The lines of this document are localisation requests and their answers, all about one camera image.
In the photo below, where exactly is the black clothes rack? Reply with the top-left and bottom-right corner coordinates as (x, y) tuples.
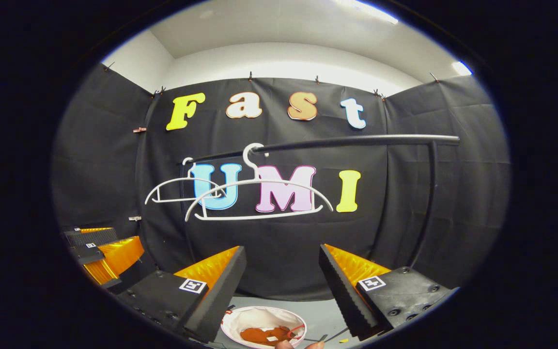
(180, 134), (460, 342)

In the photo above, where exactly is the row of black cloth clips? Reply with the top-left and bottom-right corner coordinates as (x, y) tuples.
(104, 61), (440, 100)

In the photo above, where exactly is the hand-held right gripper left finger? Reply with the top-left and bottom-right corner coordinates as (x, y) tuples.
(116, 245), (248, 344)

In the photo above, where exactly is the orange corduroy jacket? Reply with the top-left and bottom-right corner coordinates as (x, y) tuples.
(240, 326), (299, 346)

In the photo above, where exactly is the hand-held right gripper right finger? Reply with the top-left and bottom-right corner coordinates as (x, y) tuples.
(318, 243), (455, 339)

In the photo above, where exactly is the white plastic clothes hanger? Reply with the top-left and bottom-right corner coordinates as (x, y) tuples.
(185, 143), (334, 222)
(144, 157), (229, 205)

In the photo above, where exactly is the black backdrop cloth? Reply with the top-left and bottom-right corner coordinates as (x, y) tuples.
(51, 63), (511, 301)

